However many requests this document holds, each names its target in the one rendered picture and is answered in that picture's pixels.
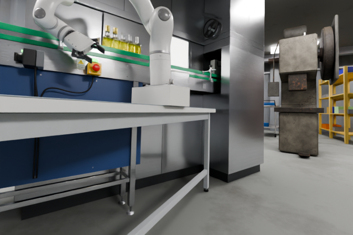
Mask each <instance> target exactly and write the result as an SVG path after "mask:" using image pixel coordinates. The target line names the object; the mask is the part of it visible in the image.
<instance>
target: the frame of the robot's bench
mask: <svg viewBox="0 0 353 235"><path fill-rule="evenodd" d="M196 120H204V170H202V171H201V172H200V173H199V174H198V175H196V176H195V177H194V178H193V179H192V180H191V181H190V182H188V183H187V184H186V185H185V186H184V187H182V188H181V189H180V190H179V191H178V192H177V193H176V194H174V195H173V196H172V197H171V198H170V199H168V200H167V201H166V202H165V203H164V204H163V205H162V206H160V207H159V208H158V209H157V210H156V211H155V212H153V213H152V214H151V215H150V216H149V217H147V218H146V219H145V220H144V221H143V222H142V223H140V224H139V225H138V226H137V227H135V228H134V229H133V230H132V231H131V232H130V233H128V234H127V235H145V234H146V233H147V232H148V231H149V230H150V229H151V228H152V227H153V226H154V225H155V224H156V223H157V222H158V221H159V220H160V219H161V218H162V217H163V216H164V215H165V214H166V213H167V212H168V211H169V210H170V209H172V208H173V207H174V206H175V205H176V204H177V203H178V202H179V201H180V200H181V199H182V198H183V197H184V196H185V195H186V194H187V193H188V192H189V191H190V190H191V189H192V188H193V187H194V186H195V185H196V184H197V183H198V182H199V181H200V180H201V179H202V178H203V188H205V189H204V192H208V191H209V190H208V188H209V157H210V112H199V113H0V141H10V140H20V139H26V138H35V137H45V136H55V135H64V134H74V133H84V132H93V131H103V130H113V129H122V128H129V127H138V126H148V125H158V124H167V123H177V122H187V121H196Z"/></svg>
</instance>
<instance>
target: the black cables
mask: <svg viewBox="0 0 353 235"><path fill-rule="evenodd" d="M36 73H37V68H34V96H35V97H38V91H37V81H36ZM93 81H94V76H92V83H91V86H90V88H89V89H88V90H87V91H89V90H90V89H91V87H92V84H93ZM48 89H58V90H63V91H66V92H70V93H85V92H87V91H84V92H72V91H67V90H64V89H60V88H54V87H51V88H47V89H45V90H44V91H43V92H42V94H41V96H40V97H43V94H44V92H45V91H46V90H48ZM38 157H39V137H38V138H37V158H36V137H35V138H34V161H33V179H34V178H37V176H38ZM35 161H36V177H35Z"/></svg>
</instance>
